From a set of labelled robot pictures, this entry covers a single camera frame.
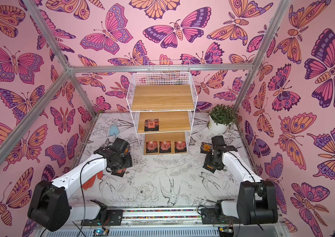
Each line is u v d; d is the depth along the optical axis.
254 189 0.41
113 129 1.10
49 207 0.41
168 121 0.83
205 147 1.00
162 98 0.71
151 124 0.81
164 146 1.00
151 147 0.99
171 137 1.06
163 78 0.97
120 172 0.91
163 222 0.73
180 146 0.98
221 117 0.92
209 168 0.90
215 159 0.73
